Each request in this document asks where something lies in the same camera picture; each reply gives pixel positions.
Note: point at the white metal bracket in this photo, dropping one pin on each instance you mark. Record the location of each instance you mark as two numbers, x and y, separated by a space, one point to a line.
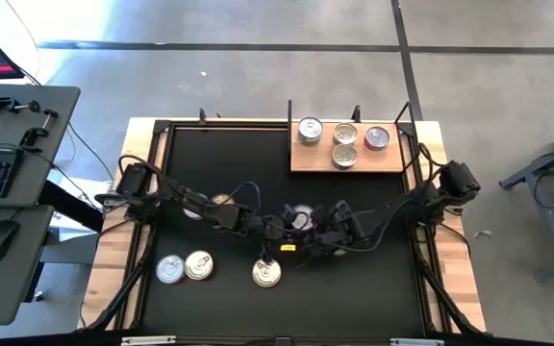
147 340
416 342

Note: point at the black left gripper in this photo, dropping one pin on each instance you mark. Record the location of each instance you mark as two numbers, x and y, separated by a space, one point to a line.
272 235

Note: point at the grey floor scrap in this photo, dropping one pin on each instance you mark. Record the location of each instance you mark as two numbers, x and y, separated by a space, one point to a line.
483 233

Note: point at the blue Wild Planet salmon can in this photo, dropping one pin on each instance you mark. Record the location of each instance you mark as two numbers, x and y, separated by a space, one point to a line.
198 264
345 133
344 156
267 276

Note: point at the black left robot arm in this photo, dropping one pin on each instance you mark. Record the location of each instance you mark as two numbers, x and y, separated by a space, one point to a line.
209 211

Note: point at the yellow tag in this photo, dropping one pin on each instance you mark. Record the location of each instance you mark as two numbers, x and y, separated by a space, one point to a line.
287 247

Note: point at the red seafood can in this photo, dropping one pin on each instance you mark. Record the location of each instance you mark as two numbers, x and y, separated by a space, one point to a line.
377 139
189 214
170 269

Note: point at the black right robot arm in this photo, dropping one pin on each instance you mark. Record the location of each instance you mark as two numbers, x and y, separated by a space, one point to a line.
402 206

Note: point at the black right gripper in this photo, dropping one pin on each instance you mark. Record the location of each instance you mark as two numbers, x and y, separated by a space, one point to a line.
342 226

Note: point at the black table mat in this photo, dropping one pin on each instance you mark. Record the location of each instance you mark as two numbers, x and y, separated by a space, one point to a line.
354 298

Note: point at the black desk clamp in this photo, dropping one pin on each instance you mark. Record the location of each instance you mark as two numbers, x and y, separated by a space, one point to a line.
3 103
36 132

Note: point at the gold-lidded green seafood can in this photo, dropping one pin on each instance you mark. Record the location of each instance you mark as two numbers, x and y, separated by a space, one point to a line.
309 129
220 198

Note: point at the wooden shelf board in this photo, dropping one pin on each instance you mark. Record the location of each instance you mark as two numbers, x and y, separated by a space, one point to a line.
383 161

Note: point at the grey desk top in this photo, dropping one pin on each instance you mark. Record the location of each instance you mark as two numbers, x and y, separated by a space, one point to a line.
12 288
41 168

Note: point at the black metal table frame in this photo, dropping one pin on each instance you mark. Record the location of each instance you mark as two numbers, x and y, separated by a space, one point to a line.
161 126

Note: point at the black metal shelf frame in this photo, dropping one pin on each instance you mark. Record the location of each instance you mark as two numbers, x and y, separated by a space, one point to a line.
289 125

